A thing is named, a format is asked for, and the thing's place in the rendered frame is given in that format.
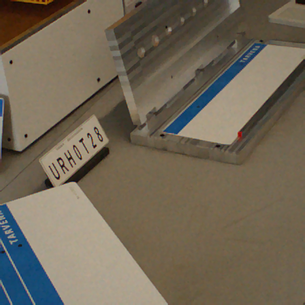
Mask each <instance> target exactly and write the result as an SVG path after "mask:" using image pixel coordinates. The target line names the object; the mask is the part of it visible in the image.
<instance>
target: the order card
mask: <svg viewBox="0 0 305 305"><path fill-rule="evenodd" d="M108 142H109V139H108V138H107V136H106V135H105V133H104V131H103V129H102V126H101V124H100V123H99V121H98V120H97V117H96V116H95V115H92V116H91V117H90V118H89V119H88V120H86V122H85V123H82V124H81V125H80V126H79V127H78V128H77V129H75V130H74V131H73V132H71V133H70V135H68V136H67V137H66V138H65V139H63V140H62V141H60V142H59V143H58V144H57V145H56V146H55V147H54V148H53V149H52V150H50V151H49V152H48V153H47V154H45V155H44V156H43V157H41V158H40V159H39V162H40V164H41V166H42V167H43V169H44V170H45V172H46V174H47V175H48V177H49V179H50V181H51V183H52V184H53V185H54V187H57V186H59V185H61V184H63V183H64V182H65V181H66V180H67V179H69V178H70V177H71V175H72V174H73V173H75V172H76V171H77V170H78V169H80V168H81V167H82V166H83V165H84V164H85V163H86V162H87V161H88V160H89V159H90V158H91V157H93V156H94V155H95V154H97V153H98V152H99V151H100V150H101V149H102V148H103V147H104V146H105V145H106V144H107V143H108Z"/></svg>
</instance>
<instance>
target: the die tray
mask: <svg viewBox="0 0 305 305"><path fill-rule="evenodd" d="M268 21H269V22H272V23H276V24H281V25H291V26H296V27H302V28H305V5H300V4H297V3H295V0H291V1H290V2H288V3H287V4H286V5H284V6H282V7H281V8H279V9H278V10H276V11H275V12H273V13H272V14H270V15H269V16H268Z"/></svg>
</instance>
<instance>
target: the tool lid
mask: <svg viewBox="0 0 305 305"><path fill-rule="evenodd" d="M191 7H192V8H193V15H191V13H190V8H191ZM179 15H180V25H179V23H178V16H179ZM166 25H167V27H168V34H167V35H166V33H165V26H166ZM245 30H246V21H245V17H244V12H243V9H242V4H241V0H204V6H203V5H202V0H146V1H145V2H143V3H142V4H141V5H139V6H138V7H136V8H135V9H134V10H132V12H130V13H128V14H126V15H125V16H123V17H122V18H120V19H119V20H117V21H116V22H115V23H114V24H113V25H111V26H110V27H108V28H107V29H104V31H105V34H106V38H107V41H108V45H109V47H110V50H111V53H112V57H113V59H114V63H115V66H116V70H117V74H118V78H119V80H120V83H121V87H122V90H123V93H124V95H125V99H126V102H127V106H128V108H129V111H130V115H131V118H132V121H133V125H142V124H144V123H145V122H146V121H147V117H146V115H147V114H148V112H156V111H157V110H158V109H160V108H162V107H163V106H164V104H165V103H166V104H167V107H166V108H165V109H168V108H169V107H170V106H171V105H172V104H173V103H174V102H175V101H177V100H178V99H179V97H180V96H181V95H182V94H183V93H184V90H183V86H185V85H186V84H187V83H188V82H189V81H190V80H191V79H193V78H194V77H195V70H196V69H203V68H205V66H207V65H208V64H209V63H210V62H211V61H213V64H212V65H215V64H216V63H217V62H218V61H220V60H221V59H222V58H223V57H224V56H225V55H226V54H227V53H228V49H227V47H228V45H229V44H231V43H232V42H233V41H234V40H235V39H236V38H237V37H236V33H238V32H244V31H245ZM153 35H154V37H155V45H154V46H153V44H152V36H153ZM138 46H140V48H141V49H142V54H141V57H139V55H138Z"/></svg>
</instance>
